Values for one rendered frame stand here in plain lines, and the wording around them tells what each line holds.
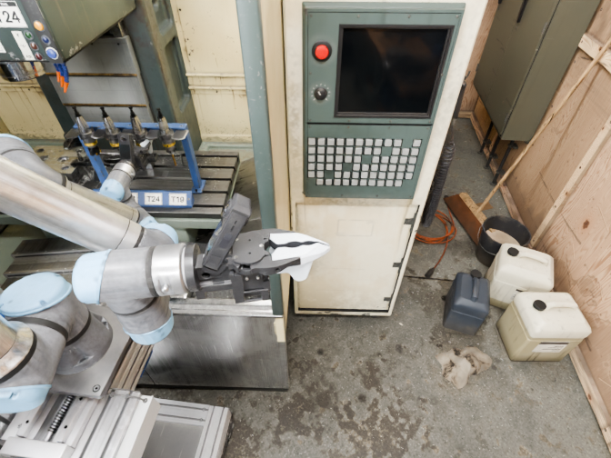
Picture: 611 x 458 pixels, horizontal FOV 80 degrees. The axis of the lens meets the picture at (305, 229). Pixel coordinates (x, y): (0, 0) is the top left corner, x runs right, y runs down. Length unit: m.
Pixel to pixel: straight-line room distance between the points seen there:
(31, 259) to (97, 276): 1.52
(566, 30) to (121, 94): 2.60
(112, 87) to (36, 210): 1.64
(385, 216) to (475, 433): 1.19
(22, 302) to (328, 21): 1.00
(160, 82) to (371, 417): 2.06
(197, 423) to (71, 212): 1.38
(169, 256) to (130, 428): 0.57
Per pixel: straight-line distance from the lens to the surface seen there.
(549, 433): 2.39
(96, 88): 2.32
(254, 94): 0.81
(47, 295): 0.88
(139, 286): 0.56
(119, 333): 1.05
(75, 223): 0.68
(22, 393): 0.82
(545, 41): 2.90
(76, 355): 1.01
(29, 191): 0.68
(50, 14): 1.51
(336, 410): 2.10
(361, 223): 1.66
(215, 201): 1.72
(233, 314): 1.42
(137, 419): 1.03
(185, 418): 1.94
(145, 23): 2.11
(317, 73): 1.23
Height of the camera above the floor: 1.98
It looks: 45 degrees down
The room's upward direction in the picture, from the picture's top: straight up
